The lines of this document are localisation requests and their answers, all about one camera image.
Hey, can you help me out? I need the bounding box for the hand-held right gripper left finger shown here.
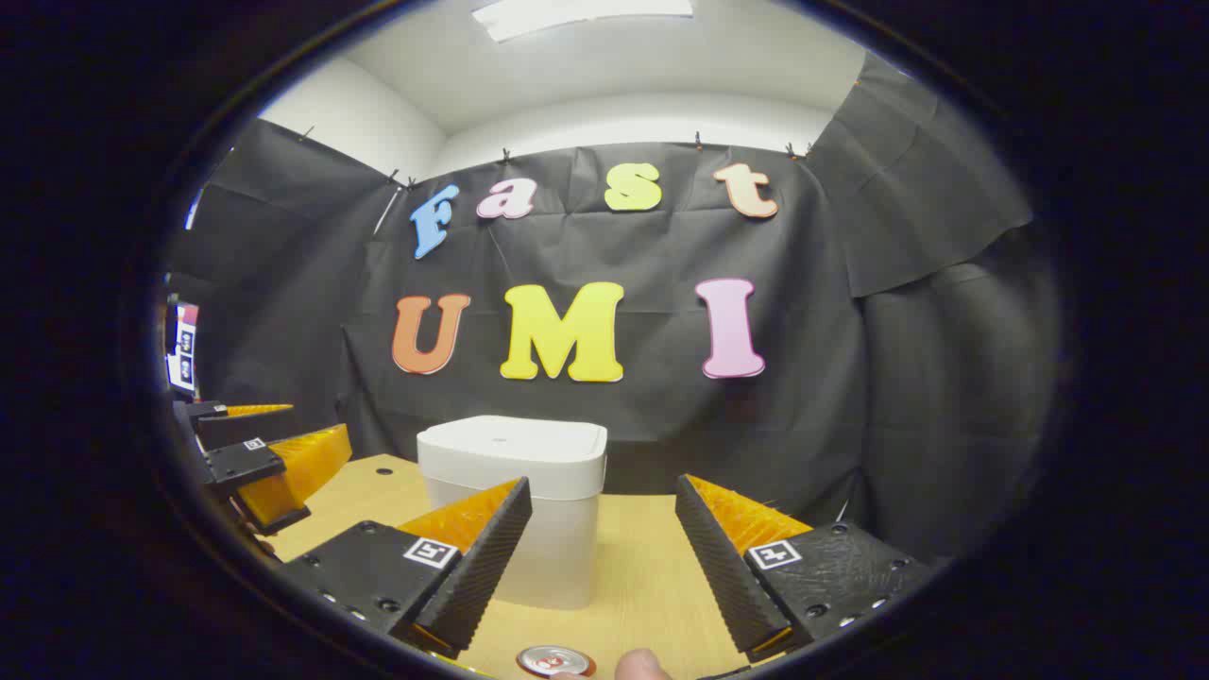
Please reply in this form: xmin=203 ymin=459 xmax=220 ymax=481
xmin=274 ymin=477 xmax=533 ymax=660

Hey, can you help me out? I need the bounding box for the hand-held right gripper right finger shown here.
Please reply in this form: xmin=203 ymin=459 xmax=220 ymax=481
xmin=674 ymin=474 xmax=936 ymax=662

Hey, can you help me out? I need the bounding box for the red pop can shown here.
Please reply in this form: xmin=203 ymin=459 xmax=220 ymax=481
xmin=517 ymin=645 xmax=597 ymax=679

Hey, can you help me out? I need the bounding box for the white desktop garbage bin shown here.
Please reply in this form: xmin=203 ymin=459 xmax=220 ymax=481
xmin=417 ymin=414 xmax=608 ymax=611

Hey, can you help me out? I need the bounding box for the wooden desktop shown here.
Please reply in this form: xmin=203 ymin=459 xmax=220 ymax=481
xmin=267 ymin=453 xmax=757 ymax=680

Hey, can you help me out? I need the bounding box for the computer monitor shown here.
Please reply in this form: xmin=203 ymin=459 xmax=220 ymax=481
xmin=166 ymin=300 xmax=200 ymax=394

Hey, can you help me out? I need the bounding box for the black backdrop cloth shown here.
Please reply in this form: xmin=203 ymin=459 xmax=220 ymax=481
xmin=156 ymin=47 xmax=1064 ymax=568

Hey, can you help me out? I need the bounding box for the ceiling light panel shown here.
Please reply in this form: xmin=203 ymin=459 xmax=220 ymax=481
xmin=472 ymin=0 xmax=695 ymax=43

